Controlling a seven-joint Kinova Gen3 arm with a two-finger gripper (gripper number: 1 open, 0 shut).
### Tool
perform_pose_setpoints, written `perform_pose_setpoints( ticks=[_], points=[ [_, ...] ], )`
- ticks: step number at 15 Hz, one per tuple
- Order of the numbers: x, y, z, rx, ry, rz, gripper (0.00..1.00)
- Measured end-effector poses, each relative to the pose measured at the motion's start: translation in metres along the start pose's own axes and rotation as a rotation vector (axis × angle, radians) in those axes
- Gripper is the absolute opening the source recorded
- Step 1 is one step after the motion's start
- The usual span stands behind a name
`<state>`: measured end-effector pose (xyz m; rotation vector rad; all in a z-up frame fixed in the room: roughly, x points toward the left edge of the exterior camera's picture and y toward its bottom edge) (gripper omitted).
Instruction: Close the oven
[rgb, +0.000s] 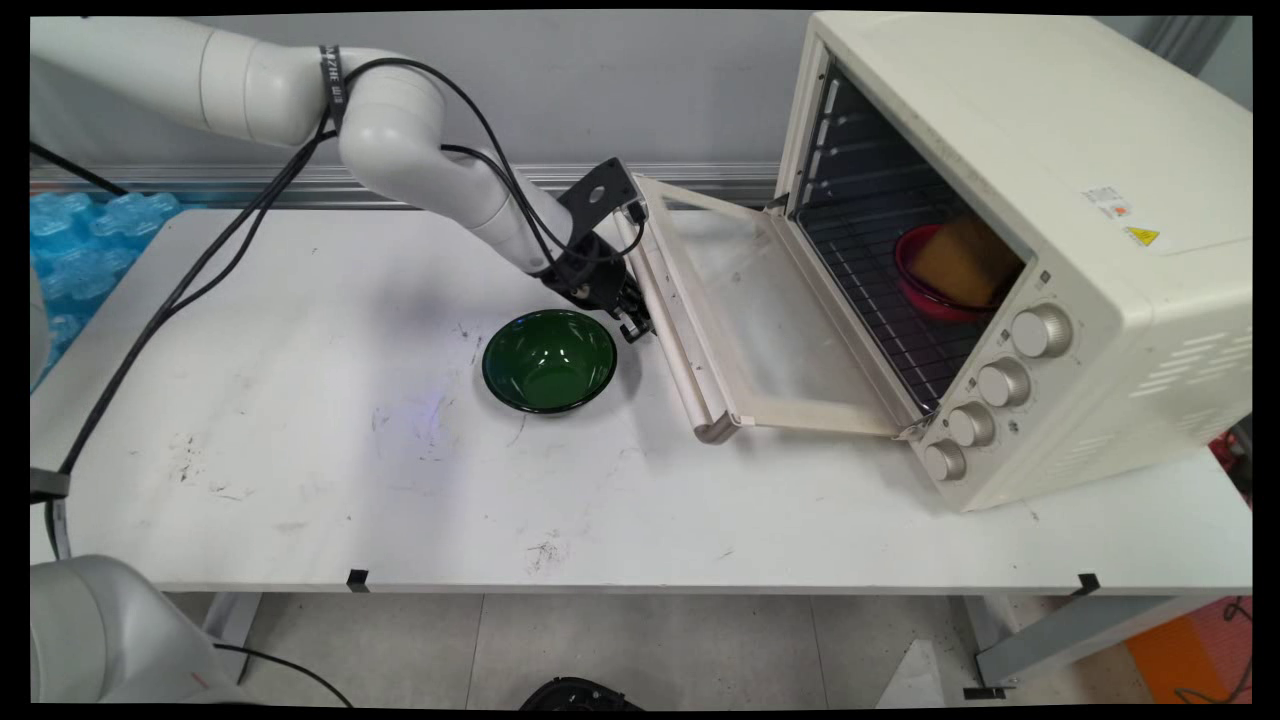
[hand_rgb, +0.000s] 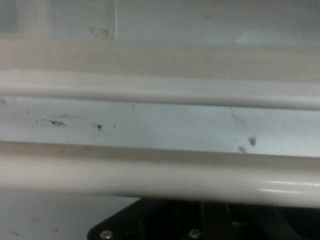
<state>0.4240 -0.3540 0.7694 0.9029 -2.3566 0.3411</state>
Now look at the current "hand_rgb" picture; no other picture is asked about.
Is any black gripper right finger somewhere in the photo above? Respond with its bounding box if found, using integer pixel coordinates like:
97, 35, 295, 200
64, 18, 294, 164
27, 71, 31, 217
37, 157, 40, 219
202, 201, 320, 240

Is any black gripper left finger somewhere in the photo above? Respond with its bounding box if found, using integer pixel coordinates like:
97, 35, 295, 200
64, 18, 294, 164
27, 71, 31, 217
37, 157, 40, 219
87, 197, 204, 240

